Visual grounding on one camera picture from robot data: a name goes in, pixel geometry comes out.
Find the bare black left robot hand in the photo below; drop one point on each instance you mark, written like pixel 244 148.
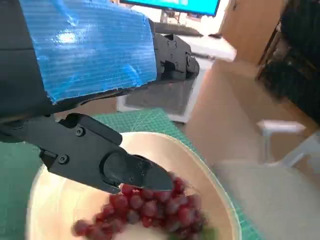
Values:
pixel 87 50

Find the red toy grape bunch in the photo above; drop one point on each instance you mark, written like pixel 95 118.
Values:
pixel 150 212

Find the white plate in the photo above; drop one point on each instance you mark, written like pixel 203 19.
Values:
pixel 67 205

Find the black keyboard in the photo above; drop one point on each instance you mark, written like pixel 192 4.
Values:
pixel 175 29

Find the white mesh-sided cabinet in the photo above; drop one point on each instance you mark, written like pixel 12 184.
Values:
pixel 162 100

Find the computer monitor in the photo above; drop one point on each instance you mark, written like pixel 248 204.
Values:
pixel 175 5

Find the white desk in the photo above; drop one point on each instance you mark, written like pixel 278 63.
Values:
pixel 215 48

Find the green cutting mat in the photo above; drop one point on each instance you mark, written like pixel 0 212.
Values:
pixel 15 162

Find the dark shelf unit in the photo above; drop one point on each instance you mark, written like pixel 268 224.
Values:
pixel 295 57

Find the grey chair with castors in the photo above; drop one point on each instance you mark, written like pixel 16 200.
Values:
pixel 270 195

